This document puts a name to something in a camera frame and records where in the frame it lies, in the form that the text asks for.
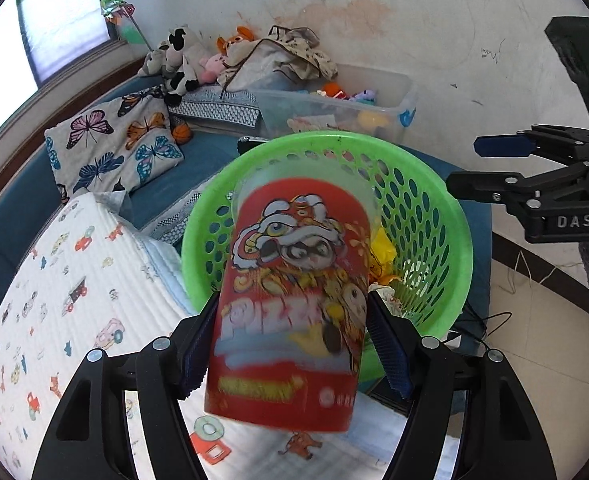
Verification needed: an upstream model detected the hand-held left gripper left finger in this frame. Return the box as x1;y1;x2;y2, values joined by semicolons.
32;294;221;480

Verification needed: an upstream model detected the grey plush toy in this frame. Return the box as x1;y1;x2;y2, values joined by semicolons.
137;49;168;78

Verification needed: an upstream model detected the beige cloth pile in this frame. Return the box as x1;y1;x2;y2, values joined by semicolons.
217;25;340;93

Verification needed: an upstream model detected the black device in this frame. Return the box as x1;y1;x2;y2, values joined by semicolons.
237;135;270;153

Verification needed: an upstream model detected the butterfly print pillow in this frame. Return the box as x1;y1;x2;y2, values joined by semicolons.
44;87;185;203

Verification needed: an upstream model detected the colourful pinwheel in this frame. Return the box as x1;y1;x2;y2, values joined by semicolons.
99;0;138;26

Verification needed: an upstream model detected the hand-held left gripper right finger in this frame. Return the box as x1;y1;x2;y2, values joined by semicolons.
367;292;557;480

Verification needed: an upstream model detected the yellow snack wrapper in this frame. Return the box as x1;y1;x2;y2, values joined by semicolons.
369;227;397;281

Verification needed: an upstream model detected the red printed paper cup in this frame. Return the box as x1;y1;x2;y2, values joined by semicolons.
203;152;375;433

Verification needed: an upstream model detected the window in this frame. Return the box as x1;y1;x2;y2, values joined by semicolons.
0;0;118;156

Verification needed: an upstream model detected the clear plastic storage bin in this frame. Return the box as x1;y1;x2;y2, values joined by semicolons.
252;62;420;143

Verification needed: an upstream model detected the pink plush toy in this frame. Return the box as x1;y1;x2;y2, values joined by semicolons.
199;52;228;83

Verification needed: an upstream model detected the blue sofa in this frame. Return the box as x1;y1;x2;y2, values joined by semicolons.
0;75;492;321

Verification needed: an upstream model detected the white tissue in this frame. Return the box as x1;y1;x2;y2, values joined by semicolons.
369;285;405;316

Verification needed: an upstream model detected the black white cow plush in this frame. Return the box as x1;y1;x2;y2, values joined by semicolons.
162;25;210;108

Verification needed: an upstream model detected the orange fox plush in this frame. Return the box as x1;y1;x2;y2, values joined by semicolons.
217;26;258;58

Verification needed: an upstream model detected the folded patterned mat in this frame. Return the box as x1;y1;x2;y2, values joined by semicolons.
167;85;265;128

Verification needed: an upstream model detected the printed white tablecloth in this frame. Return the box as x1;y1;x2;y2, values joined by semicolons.
0;192;465;480

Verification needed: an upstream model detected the green plastic basket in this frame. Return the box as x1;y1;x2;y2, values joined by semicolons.
180;130;475;383

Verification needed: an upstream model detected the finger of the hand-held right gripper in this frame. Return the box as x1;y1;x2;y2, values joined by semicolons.
447;162;589;211
474;125;589;163

